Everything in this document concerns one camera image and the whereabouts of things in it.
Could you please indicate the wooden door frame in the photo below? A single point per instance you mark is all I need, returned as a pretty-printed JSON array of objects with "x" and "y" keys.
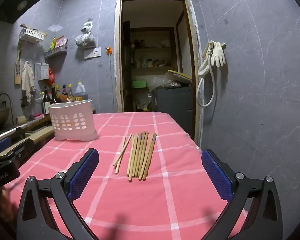
[{"x": 118, "y": 55}]

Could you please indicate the yellow sponge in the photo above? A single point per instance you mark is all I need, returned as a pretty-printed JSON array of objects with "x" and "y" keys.
[{"x": 20, "y": 120}]

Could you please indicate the dark bin with bag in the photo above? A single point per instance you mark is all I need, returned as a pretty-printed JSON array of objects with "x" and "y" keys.
[{"x": 172, "y": 97}]

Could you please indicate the orange sauce packet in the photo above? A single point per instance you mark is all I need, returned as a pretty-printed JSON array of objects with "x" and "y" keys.
[{"x": 64, "y": 98}]

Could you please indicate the wooden shelf unit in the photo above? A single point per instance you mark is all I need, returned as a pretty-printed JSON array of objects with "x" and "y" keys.
[{"x": 150, "y": 67}]

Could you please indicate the red plastic bag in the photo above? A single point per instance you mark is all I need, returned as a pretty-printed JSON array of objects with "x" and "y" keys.
[{"x": 51, "y": 76}]

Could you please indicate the dark bottle white label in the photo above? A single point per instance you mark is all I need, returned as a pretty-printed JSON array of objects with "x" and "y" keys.
[{"x": 46, "y": 102}]

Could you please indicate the wooden cutting board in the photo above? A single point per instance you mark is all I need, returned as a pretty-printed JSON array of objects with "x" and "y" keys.
[{"x": 40, "y": 123}]

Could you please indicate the orange wall hook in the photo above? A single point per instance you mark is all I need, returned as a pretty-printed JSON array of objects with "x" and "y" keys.
[{"x": 109, "y": 50}]

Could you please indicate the red snack packet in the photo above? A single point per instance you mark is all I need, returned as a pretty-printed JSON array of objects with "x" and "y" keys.
[{"x": 61, "y": 41}]

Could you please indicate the beige cushion board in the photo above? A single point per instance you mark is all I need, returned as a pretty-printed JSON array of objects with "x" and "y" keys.
[{"x": 178, "y": 77}]

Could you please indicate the white utensil basket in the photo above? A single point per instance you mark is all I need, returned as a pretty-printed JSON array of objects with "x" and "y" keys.
[{"x": 72, "y": 120}]

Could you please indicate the person's left hand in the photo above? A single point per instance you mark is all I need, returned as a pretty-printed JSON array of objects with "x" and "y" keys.
[{"x": 8, "y": 205}]

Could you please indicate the hanging clear plastic bag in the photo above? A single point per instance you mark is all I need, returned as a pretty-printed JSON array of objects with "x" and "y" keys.
[{"x": 85, "y": 38}]

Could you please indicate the grey wall shelf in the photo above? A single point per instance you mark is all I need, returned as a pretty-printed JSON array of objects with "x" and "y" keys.
[{"x": 55, "y": 52}]

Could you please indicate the white wall box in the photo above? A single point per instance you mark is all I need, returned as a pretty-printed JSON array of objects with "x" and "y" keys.
[{"x": 43, "y": 71}]

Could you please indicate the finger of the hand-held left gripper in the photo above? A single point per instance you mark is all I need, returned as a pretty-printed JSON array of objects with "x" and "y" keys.
[{"x": 1, "y": 146}]

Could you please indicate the dark soy sauce bottle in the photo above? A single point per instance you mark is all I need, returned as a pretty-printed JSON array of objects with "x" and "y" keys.
[{"x": 55, "y": 97}]

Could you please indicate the row of wooden chopsticks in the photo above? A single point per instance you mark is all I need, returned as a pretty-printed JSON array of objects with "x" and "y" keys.
[{"x": 138, "y": 155}]

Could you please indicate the clear plastic sheet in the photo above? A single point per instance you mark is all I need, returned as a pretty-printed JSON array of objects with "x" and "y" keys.
[{"x": 160, "y": 82}]

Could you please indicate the pink soap dish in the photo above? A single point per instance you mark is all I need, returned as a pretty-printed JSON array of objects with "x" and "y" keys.
[{"x": 38, "y": 115}]

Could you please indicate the white wall rack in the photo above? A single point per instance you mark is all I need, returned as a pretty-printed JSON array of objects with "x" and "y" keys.
[{"x": 32, "y": 34}]

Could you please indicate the green box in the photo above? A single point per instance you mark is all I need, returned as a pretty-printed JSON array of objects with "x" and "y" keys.
[{"x": 139, "y": 83}]

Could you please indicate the white wall socket plate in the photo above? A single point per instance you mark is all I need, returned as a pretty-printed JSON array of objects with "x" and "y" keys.
[{"x": 92, "y": 53}]

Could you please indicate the clear bottle yellow cap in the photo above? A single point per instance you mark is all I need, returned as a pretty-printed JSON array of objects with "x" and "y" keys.
[{"x": 70, "y": 91}]

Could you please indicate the chrome faucet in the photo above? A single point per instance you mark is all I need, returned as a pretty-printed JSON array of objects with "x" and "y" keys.
[{"x": 10, "y": 105}]

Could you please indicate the white rag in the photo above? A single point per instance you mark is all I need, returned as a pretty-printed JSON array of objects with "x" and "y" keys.
[{"x": 27, "y": 80}]

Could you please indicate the yellow snack packet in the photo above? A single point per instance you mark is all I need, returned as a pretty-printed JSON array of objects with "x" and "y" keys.
[{"x": 52, "y": 43}]

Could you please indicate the wooden knife holder board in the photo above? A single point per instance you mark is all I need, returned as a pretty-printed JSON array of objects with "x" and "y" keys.
[{"x": 17, "y": 70}]

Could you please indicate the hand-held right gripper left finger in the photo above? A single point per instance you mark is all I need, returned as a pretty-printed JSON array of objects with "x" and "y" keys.
[{"x": 83, "y": 175}]

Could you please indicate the bottle with black cap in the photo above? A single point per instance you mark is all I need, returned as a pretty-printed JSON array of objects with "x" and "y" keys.
[{"x": 64, "y": 91}]

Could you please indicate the pink checkered tablecloth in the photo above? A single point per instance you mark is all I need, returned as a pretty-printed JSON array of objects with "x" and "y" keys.
[{"x": 145, "y": 205}]

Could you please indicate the steel gas stove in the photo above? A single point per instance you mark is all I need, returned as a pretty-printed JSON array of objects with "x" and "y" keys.
[{"x": 5, "y": 133}]

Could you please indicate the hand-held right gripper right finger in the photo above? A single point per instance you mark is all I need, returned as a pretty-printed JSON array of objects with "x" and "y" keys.
[{"x": 216, "y": 175}]

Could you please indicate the large plastic oil jug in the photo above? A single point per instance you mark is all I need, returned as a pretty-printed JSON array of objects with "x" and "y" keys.
[{"x": 81, "y": 92}]

